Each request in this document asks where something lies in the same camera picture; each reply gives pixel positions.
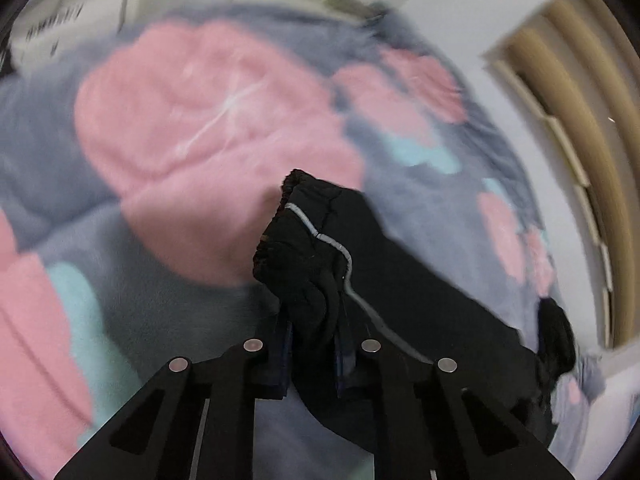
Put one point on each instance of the grey pink floral blanket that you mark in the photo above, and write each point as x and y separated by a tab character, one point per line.
200	135

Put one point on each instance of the black pants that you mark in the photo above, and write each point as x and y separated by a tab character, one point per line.
400	285

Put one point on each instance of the beige curtain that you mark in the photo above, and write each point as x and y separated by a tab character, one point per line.
590	85

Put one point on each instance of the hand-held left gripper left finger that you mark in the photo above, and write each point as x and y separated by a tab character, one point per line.
281	360

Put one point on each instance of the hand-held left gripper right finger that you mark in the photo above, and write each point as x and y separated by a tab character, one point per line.
345	365

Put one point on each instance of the white object with dark print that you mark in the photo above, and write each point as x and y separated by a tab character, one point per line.
55	27

